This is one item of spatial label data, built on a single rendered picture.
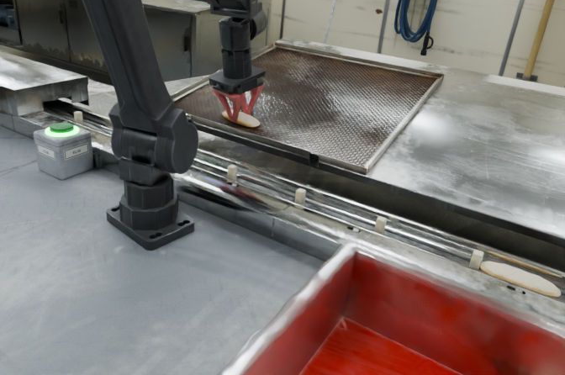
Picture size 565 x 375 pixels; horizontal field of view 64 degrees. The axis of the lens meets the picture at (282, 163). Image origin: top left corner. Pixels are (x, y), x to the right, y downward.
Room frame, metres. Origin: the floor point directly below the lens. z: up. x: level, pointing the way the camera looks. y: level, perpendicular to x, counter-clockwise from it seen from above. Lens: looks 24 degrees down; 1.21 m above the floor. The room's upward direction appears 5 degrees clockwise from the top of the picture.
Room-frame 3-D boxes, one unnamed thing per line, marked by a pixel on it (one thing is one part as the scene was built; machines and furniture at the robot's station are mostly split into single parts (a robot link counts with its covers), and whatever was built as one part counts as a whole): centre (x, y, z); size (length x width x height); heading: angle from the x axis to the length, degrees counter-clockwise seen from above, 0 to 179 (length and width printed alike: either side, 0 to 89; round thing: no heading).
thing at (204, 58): (4.66, 1.75, 0.51); 3.00 x 1.26 x 1.03; 61
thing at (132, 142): (0.62, 0.19, 0.94); 0.09 x 0.05 x 0.10; 164
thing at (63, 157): (0.76, 0.40, 0.84); 0.08 x 0.08 x 0.11; 61
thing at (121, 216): (0.60, 0.20, 0.86); 0.12 x 0.09 x 0.08; 52
